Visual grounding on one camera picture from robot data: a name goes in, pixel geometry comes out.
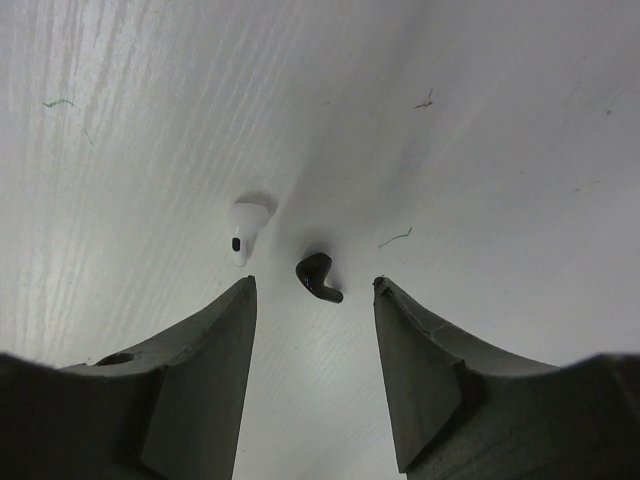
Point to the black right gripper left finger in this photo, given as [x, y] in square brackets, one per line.
[169, 407]

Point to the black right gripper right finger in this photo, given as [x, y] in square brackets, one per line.
[462, 408]

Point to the black earbud right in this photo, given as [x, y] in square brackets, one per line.
[312, 272]

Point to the white earbud upper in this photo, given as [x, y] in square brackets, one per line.
[246, 220]

